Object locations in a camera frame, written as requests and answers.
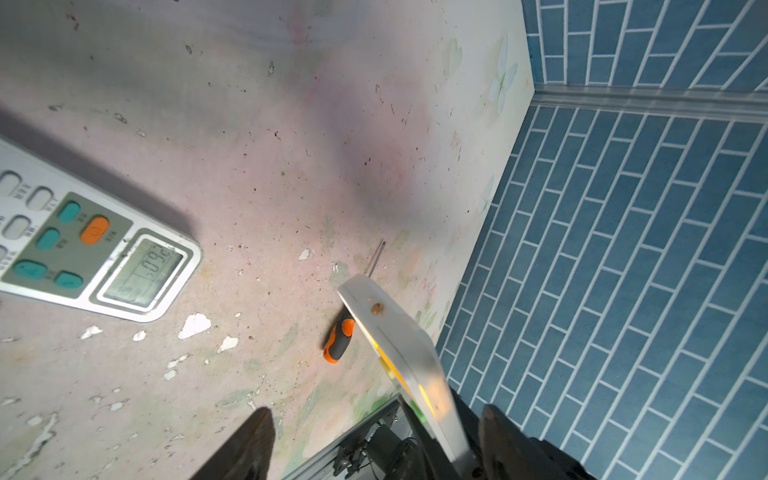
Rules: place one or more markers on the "white air conditioner remote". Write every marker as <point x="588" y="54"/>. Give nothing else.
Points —
<point x="410" y="359"/>

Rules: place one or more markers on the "grey buttoned remote control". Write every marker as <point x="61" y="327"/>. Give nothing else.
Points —
<point x="67" y="242"/>

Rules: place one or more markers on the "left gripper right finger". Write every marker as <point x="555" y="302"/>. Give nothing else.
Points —
<point x="508" y="453"/>

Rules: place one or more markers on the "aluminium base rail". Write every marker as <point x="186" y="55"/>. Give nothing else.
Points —
<point x="382" y="446"/>

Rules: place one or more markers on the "orange black screwdriver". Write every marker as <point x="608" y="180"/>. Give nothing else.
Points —
<point x="342" y="329"/>

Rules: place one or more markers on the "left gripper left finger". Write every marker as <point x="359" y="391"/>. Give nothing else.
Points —
<point x="246" y="454"/>

